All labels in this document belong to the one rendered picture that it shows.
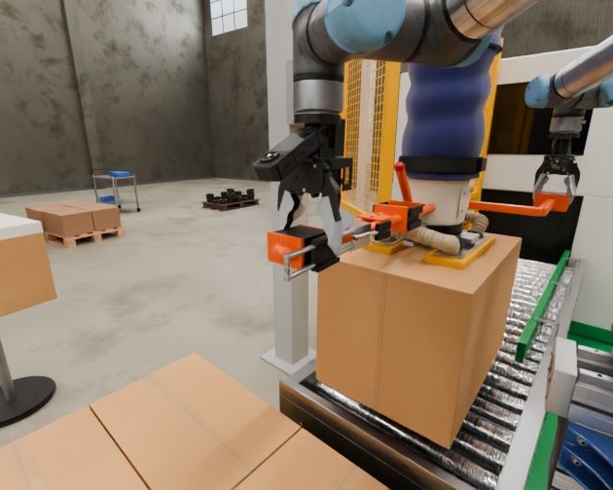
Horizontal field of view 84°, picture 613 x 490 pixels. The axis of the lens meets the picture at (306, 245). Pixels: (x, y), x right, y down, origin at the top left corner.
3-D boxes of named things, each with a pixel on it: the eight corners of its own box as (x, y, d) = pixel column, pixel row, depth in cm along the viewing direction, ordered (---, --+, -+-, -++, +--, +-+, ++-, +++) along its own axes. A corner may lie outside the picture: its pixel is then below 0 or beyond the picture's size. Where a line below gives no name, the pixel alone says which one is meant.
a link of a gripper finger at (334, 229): (367, 244, 55) (348, 189, 55) (346, 252, 51) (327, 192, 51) (351, 248, 57) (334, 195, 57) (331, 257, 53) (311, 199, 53)
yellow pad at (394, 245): (408, 228, 126) (409, 215, 125) (435, 232, 120) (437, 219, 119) (359, 248, 101) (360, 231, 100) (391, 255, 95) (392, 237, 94)
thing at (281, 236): (300, 250, 63) (300, 223, 62) (333, 258, 59) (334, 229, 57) (267, 261, 57) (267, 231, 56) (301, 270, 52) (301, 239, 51)
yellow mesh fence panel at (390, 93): (327, 326, 270) (334, 20, 211) (340, 324, 272) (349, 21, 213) (367, 404, 188) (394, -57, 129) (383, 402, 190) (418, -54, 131)
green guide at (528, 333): (562, 261, 251) (564, 249, 248) (580, 263, 244) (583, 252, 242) (514, 360, 135) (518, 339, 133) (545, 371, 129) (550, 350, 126)
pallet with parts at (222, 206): (200, 207, 769) (198, 190, 758) (237, 201, 859) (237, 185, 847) (223, 211, 726) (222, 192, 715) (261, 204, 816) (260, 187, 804)
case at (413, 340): (400, 310, 150) (408, 221, 139) (502, 343, 125) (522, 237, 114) (315, 379, 105) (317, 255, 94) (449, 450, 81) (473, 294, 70)
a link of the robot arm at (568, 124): (553, 119, 104) (587, 117, 99) (550, 134, 105) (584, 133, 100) (550, 118, 98) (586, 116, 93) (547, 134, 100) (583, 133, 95)
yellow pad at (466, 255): (462, 237, 115) (464, 223, 113) (495, 242, 108) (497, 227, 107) (422, 262, 89) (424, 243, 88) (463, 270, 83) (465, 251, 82)
